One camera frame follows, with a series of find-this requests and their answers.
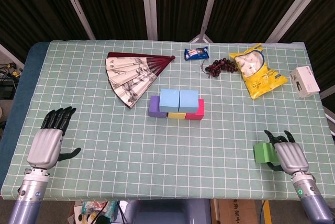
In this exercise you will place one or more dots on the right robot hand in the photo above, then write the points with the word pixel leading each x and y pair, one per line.
pixel 291 158

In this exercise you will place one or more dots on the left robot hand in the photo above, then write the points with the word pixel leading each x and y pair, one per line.
pixel 45 148

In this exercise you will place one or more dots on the green foam cube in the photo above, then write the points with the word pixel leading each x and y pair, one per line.
pixel 263 153

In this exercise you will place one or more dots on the magenta foam cube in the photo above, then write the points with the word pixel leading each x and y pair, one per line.
pixel 197 116

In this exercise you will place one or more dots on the purple foam cube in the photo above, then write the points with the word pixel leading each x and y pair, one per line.
pixel 154 109

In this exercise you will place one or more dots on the light blue foam cube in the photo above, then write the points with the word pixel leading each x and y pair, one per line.
pixel 188 101
pixel 168 101

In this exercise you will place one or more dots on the yellow foam cube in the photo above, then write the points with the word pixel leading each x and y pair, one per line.
pixel 176 116

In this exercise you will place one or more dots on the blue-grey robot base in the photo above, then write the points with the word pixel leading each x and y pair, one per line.
pixel 167 212

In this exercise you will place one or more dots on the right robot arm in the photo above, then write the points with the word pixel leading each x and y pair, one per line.
pixel 311 200

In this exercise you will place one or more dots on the yellow strip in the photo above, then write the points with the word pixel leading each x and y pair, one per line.
pixel 267 212

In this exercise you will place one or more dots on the printed plastic packages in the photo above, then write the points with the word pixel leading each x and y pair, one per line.
pixel 91 208

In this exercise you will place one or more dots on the white cardboard box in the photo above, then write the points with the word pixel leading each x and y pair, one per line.
pixel 305 82

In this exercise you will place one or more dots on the brown cardboard box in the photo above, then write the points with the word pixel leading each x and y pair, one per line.
pixel 235 212

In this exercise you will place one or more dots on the yellow snack bag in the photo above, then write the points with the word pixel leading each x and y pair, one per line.
pixel 255 72

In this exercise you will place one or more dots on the painted paper folding fan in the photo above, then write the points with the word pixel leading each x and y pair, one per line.
pixel 128 77

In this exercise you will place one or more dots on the green checked tablecloth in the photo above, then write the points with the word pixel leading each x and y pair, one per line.
pixel 157 161

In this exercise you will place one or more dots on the dark red grape bunch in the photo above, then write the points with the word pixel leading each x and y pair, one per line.
pixel 217 67

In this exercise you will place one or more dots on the blue snack packet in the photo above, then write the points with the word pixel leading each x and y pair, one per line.
pixel 196 53

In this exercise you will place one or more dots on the dark pleated curtain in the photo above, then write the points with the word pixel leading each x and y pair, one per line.
pixel 115 4

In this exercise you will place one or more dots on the white frame post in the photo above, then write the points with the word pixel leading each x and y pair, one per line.
pixel 209 4
pixel 76 4
pixel 149 4
pixel 10 55
pixel 293 9

